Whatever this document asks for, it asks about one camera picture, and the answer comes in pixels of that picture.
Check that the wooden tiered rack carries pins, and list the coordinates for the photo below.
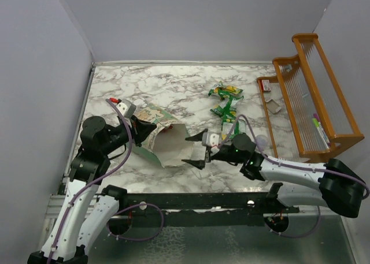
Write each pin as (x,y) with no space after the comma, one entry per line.
(308,85)

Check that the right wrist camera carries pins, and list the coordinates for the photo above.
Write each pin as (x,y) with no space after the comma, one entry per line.
(211,141)

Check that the red white small box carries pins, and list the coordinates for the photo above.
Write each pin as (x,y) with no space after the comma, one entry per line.
(266,86)

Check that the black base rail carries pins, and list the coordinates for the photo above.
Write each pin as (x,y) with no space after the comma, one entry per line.
(150,210)

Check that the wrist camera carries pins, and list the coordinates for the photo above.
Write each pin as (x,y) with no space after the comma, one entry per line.
(126,108)
(211,141)

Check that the purple marker pen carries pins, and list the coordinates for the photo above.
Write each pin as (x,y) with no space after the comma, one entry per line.
(321,127)

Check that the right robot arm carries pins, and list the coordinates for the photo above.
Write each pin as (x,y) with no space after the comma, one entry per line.
(332,184)

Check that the green printed paper bag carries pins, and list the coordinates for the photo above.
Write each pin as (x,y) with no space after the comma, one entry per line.
(167,144)

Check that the green marker pen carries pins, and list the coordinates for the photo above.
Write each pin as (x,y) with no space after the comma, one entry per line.
(327,145)

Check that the small grey cardboard box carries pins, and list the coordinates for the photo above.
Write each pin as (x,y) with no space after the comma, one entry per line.
(273,106)

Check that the small clear plastic cup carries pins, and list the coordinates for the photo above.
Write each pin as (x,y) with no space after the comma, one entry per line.
(262,141)

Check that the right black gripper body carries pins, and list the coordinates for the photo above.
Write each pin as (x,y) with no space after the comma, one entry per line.
(226,154)

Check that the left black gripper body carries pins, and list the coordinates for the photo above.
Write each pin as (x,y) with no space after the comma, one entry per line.
(119,136)

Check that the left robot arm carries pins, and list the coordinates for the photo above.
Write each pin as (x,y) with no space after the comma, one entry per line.
(76,230)

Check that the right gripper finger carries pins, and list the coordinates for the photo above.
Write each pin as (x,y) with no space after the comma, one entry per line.
(199,164)
(200,137)

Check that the yellow green snack packet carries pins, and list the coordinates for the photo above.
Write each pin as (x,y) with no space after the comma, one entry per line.
(224,91)

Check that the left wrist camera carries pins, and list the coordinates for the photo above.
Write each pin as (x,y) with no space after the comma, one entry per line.
(126,108)

